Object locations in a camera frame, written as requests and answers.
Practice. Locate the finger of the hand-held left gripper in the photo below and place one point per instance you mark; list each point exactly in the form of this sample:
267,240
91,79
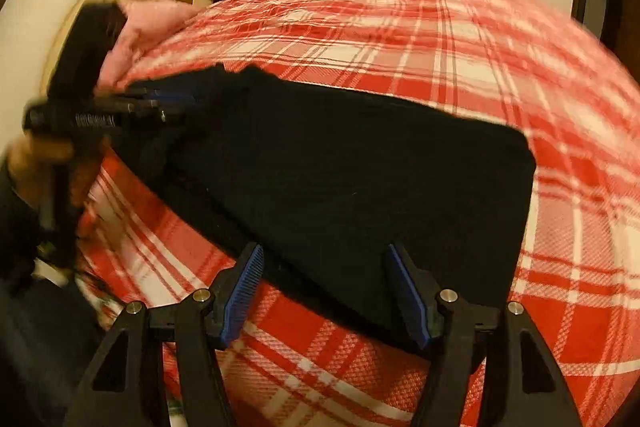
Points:
160,113
155,96

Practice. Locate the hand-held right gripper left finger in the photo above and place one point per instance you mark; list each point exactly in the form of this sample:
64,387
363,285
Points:
240,292

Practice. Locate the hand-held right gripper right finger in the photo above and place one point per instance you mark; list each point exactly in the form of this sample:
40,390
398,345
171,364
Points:
410,297

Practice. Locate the black pants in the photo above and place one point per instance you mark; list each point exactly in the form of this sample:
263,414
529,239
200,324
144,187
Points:
325,182

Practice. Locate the person's left forearm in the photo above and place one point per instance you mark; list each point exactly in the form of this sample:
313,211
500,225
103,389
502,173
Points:
17,232

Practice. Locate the person's left hand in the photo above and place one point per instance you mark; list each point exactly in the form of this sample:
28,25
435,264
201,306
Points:
30,162

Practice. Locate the pink pillow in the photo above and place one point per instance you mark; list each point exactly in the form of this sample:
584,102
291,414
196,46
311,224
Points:
150,27

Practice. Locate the person's dark trousers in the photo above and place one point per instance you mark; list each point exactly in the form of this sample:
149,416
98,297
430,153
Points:
45,357

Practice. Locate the red plaid bed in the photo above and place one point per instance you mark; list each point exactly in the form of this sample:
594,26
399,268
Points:
450,57

